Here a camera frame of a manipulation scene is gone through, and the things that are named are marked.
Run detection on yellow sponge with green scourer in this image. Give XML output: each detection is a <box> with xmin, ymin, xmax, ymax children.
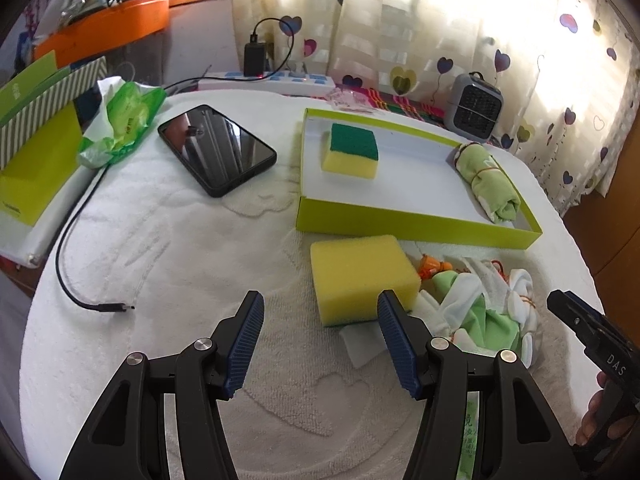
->
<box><xmin>321</xmin><ymin>123</ymin><xmax>380</xmax><ymax>180</ymax></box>

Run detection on green cloth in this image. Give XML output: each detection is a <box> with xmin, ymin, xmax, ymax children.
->
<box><xmin>431</xmin><ymin>270</ymin><xmax>522</xmax><ymax>362</ymax></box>

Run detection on person's right hand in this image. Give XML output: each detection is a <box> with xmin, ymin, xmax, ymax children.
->
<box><xmin>574</xmin><ymin>387</ymin><xmax>609</xmax><ymax>448</ymax></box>

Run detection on grey desktop fan heater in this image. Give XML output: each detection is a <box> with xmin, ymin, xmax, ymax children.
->
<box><xmin>444</xmin><ymin>72</ymin><xmax>503</xmax><ymax>141</ymax></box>

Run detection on rolled green towel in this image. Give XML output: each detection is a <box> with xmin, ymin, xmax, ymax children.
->
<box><xmin>452</xmin><ymin>142</ymin><xmax>522</xmax><ymax>225</ymax></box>

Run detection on green wet wipes packet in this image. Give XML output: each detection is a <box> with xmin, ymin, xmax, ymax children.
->
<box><xmin>76</xmin><ymin>76</ymin><xmax>167</xmax><ymax>169</ymax></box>

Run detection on white power strip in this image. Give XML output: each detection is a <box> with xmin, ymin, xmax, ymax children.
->
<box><xmin>198</xmin><ymin>70</ymin><xmax>335</xmax><ymax>94</ymax></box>

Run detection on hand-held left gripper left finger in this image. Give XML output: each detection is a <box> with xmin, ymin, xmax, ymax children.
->
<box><xmin>59</xmin><ymin>290</ymin><xmax>266</xmax><ymax>480</ymax></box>

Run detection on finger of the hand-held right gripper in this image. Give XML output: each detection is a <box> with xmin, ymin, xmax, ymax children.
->
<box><xmin>546</xmin><ymin>290</ymin><xmax>609</xmax><ymax>349</ymax></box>

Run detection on plain yellow sponge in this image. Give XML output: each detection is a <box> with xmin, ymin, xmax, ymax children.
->
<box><xmin>310</xmin><ymin>234</ymin><xmax>422</xmax><ymax>329</ymax></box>

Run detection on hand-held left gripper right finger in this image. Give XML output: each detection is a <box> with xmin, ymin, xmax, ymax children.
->
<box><xmin>376</xmin><ymin>289</ymin><xmax>583</xmax><ymax>480</ymax></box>

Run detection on black usb cable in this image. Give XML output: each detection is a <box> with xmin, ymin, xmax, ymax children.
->
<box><xmin>0</xmin><ymin>159</ymin><xmax>109</xmax><ymax>267</ymax></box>

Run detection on green printed paper label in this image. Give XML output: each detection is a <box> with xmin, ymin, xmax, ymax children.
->
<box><xmin>462</xmin><ymin>396</ymin><xmax>482</xmax><ymax>480</ymax></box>

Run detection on black smartphone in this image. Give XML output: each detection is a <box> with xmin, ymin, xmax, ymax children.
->
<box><xmin>157</xmin><ymin>104</ymin><xmax>279</xmax><ymax>198</ymax></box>

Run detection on heart print curtain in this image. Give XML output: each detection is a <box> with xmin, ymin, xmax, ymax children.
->
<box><xmin>231</xmin><ymin>0</ymin><xmax>640</xmax><ymax>217</ymax></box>

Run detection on black charging cable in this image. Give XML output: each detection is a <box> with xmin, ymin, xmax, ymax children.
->
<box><xmin>56</xmin><ymin>17</ymin><xmax>297</xmax><ymax>314</ymax></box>

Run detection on orange shelf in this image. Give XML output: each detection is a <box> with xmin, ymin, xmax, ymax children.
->
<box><xmin>31</xmin><ymin>0</ymin><xmax>236</xmax><ymax>69</ymax></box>

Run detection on clear plastic wrapper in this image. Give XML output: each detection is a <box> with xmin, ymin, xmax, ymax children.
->
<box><xmin>326</xmin><ymin>88</ymin><xmax>375</xmax><ymax>114</ymax></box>

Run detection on white tissue sheet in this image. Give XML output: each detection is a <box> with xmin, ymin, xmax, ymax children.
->
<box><xmin>339</xmin><ymin>321</ymin><xmax>397</xmax><ymax>369</ymax></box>

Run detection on lime green cardboard box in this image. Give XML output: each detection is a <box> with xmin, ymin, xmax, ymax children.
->
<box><xmin>296</xmin><ymin>107</ymin><xmax>544</xmax><ymax>251</ymax></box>

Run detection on small orange toy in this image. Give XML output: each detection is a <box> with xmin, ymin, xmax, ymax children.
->
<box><xmin>419</xmin><ymin>254</ymin><xmax>449</xmax><ymax>279</ymax></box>

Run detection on black power adapter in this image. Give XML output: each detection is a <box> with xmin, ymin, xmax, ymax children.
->
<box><xmin>243</xmin><ymin>34</ymin><xmax>269</xmax><ymax>77</ymax></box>

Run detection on white cloth with orange trim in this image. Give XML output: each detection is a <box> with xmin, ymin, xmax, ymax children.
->
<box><xmin>492</xmin><ymin>260</ymin><xmax>542</xmax><ymax>372</ymax></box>

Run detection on colourful striped cloth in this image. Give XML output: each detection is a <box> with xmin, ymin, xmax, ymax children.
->
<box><xmin>327</xmin><ymin>84</ymin><xmax>451</xmax><ymax>122</ymax></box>

